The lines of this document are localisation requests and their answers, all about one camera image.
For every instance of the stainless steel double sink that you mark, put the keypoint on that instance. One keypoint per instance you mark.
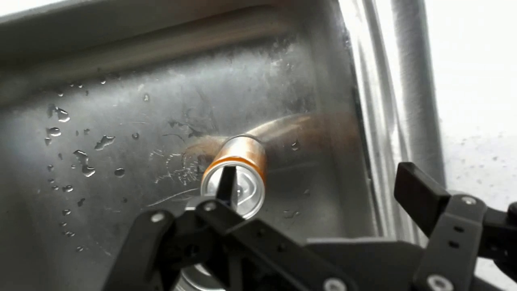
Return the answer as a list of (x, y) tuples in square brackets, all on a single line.
[(115, 108)]

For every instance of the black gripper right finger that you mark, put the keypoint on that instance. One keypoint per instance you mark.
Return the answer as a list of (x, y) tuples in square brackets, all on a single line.
[(460, 231)]

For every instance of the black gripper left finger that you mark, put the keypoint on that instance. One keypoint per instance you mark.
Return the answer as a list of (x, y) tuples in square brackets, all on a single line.
[(241, 256)]

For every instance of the orange soda can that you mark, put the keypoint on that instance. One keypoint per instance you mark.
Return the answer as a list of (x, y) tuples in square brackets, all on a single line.
[(250, 159)]

